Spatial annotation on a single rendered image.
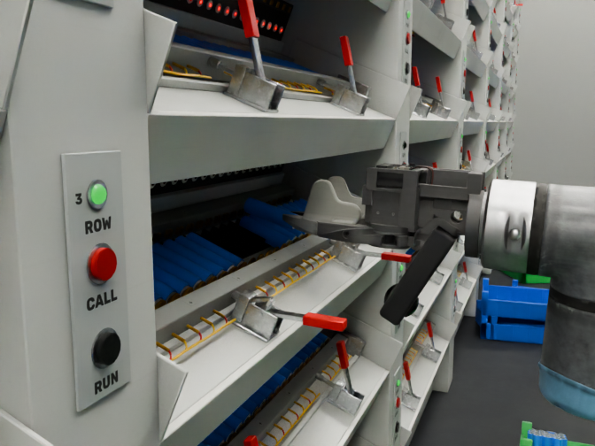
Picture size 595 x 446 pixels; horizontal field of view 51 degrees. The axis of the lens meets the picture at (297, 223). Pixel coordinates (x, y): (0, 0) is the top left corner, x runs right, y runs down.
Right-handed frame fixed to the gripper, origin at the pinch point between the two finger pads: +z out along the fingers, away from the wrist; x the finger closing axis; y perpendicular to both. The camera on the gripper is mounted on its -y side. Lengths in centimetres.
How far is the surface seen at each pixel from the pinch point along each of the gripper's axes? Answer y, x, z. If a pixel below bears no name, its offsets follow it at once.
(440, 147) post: 5, -95, 0
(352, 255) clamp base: -4.8, -8.1, -4.4
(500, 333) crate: -57, -142, -18
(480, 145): 3, -165, -3
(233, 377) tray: -7.0, 25.8, -5.6
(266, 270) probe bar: -2.9, 10.7, -1.2
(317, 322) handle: -4.6, 18.1, -9.3
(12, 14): 15.6, 45.2, -5.8
